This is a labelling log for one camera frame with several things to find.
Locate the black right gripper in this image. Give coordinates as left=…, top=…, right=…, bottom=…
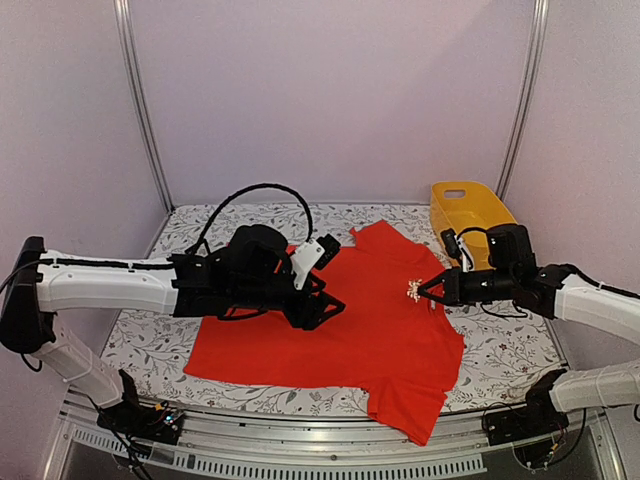
left=419, top=265, right=518, bottom=307

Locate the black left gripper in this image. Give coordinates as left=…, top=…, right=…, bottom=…
left=231, top=263, right=347, bottom=332

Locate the red t-shirt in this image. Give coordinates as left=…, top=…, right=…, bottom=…
left=184, top=221, right=465, bottom=446

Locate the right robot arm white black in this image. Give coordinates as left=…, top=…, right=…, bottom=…
left=409, top=223, right=639, bottom=436

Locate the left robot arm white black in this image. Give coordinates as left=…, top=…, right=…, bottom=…
left=1, top=225, right=345, bottom=434

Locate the floral patterned table mat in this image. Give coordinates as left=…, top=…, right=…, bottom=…
left=101, top=204, right=564, bottom=417

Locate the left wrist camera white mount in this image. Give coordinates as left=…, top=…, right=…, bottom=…
left=290, top=234, right=341, bottom=290

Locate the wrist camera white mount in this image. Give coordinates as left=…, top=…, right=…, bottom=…
left=290, top=234, right=341, bottom=290
left=440, top=227, right=477, bottom=272

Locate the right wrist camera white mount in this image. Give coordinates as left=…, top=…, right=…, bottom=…
left=440, top=227, right=477, bottom=272

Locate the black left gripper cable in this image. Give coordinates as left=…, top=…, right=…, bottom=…
left=197, top=183, right=316, bottom=251

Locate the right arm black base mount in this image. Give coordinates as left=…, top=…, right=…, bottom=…
left=481, top=393, right=569, bottom=446

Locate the aluminium front rail frame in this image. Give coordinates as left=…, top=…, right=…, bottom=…
left=44, top=391, right=630, bottom=479

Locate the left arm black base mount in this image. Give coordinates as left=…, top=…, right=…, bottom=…
left=97, top=401, right=185, bottom=445

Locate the right aluminium corner post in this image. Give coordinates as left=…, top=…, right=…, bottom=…
left=494, top=0, right=550, bottom=201

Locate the aluminium corner post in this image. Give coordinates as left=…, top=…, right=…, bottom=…
left=494, top=0, right=550, bottom=201
left=113, top=0, right=175, bottom=214

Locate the left aluminium corner post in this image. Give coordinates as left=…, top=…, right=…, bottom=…
left=113, top=0, right=175, bottom=214

